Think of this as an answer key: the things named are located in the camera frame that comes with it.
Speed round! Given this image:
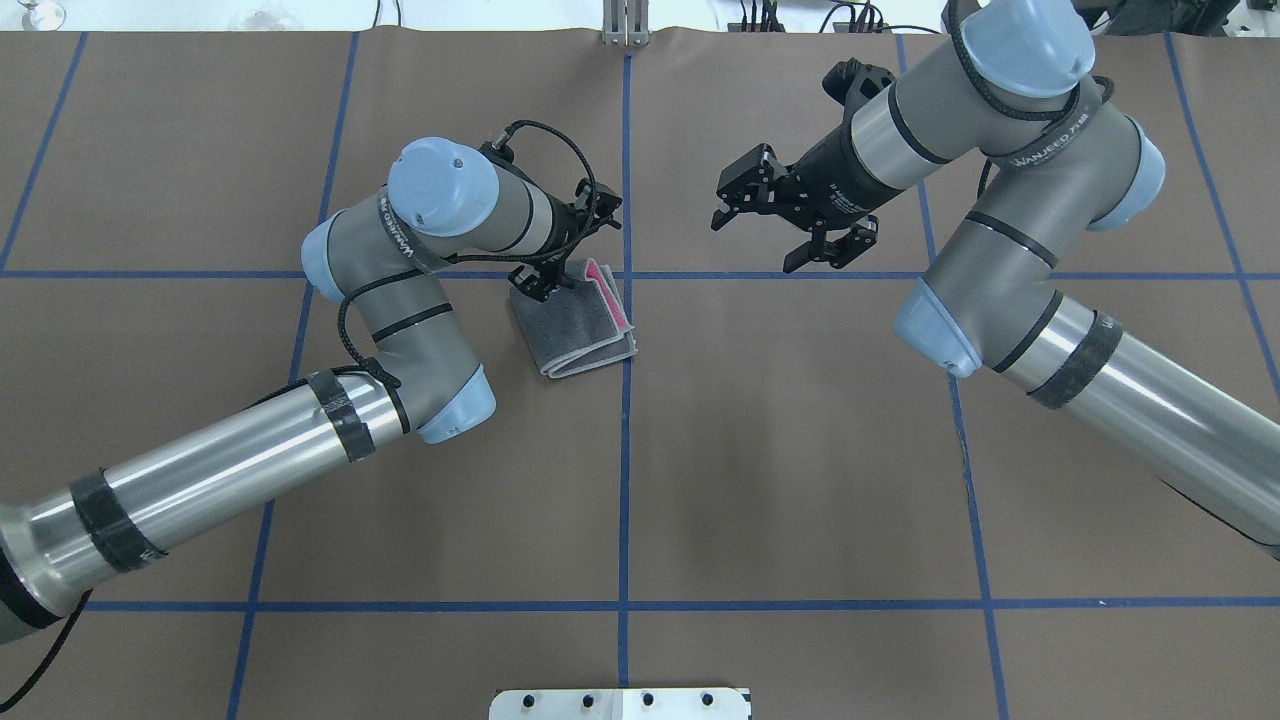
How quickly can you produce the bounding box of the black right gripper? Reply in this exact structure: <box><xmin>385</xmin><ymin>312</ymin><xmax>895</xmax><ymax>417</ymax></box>
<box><xmin>710</xmin><ymin>129</ymin><xmax>896</xmax><ymax>274</ymax></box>

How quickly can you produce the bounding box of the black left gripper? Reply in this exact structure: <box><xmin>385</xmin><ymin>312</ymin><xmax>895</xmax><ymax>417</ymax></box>
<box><xmin>508</xmin><ymin>179</ymin><xmax>623</xmax><ymax>304</ymax></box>

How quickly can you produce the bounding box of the pink towel with grey hem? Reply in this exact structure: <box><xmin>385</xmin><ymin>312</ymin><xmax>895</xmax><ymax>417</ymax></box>
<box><xmin>509</xmin><ymin>258</ymin><xmax>637</xmax><ymax>379</ymax></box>

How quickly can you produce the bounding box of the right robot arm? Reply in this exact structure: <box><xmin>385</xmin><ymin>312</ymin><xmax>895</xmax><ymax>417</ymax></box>
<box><xmin>710</xmin><ymin>1</ymin><xmax>1279</xmax><ymax>555</ymax></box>

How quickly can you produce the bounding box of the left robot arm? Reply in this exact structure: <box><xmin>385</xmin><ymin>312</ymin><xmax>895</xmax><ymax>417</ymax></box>
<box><xmin>3</xmin><ymin>137</ymin><xmax>622</xmax><ymax>643</ymax></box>

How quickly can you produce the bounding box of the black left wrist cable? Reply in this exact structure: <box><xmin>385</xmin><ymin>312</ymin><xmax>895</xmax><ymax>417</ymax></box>
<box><xmin>337</xmin><ymin>120</ymin><xmax>599</xmax><ymax>391</ymax></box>

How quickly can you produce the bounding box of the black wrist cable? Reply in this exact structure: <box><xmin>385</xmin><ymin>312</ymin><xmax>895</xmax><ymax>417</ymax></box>
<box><xmin>948</xmin><ymin>0</ymin><xmax>1116</xmax><ymax>126</ymax></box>
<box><xmin>337</xmin><ymin>120</ymin><xmax>599</xmax><ymax>391</ymax></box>

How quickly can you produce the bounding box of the aluminium frame post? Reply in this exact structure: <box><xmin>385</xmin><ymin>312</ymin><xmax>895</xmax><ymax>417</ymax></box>
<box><xmin>602</xmin><ymin>0</ymin><xmax>652</xmax><ymax>47</ymax></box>

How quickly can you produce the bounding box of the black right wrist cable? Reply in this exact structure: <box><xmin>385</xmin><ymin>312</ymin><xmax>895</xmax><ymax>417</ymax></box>
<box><xmin>948</xmin><ymin>0</ymin><xmax>1116</xmax><ymax>126</ymax></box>

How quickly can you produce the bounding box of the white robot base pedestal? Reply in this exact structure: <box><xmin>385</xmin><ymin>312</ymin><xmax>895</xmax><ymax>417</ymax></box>
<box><xmin>488</xmin><ymin>687</ymin><xmax>753</xmax><ymax>719</ymax></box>

